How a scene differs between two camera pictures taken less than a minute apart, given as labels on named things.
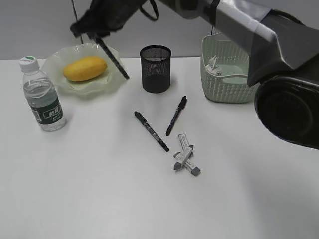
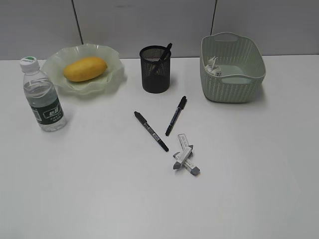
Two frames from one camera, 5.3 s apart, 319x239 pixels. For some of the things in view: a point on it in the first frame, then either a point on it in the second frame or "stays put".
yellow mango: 85,68 stays put
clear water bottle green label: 43,94 stays put
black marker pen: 119,65 -> 166,54
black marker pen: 180,108 stays put
